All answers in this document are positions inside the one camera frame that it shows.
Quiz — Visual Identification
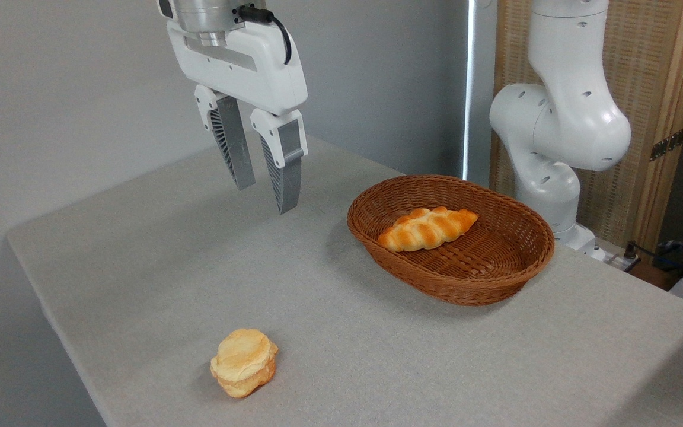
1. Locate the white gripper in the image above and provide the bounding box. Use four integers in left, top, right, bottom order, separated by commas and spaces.
167, 21, 309, 215

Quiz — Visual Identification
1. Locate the round pale bread bun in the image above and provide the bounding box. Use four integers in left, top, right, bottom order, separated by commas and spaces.
210, 329, 279, 399

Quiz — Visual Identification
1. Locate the braided golden bread loaf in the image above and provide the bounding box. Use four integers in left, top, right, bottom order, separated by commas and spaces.
378, 206, 479, 253

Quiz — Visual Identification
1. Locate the brown oval wicker basket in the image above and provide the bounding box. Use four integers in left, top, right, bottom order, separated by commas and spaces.
347, 174, 556, 307

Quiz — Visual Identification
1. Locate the metal screen hinge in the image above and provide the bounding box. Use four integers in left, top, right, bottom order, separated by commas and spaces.
650, 128, 683, 162

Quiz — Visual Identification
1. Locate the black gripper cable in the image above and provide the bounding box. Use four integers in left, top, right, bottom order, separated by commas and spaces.
237, 5, 293, 65

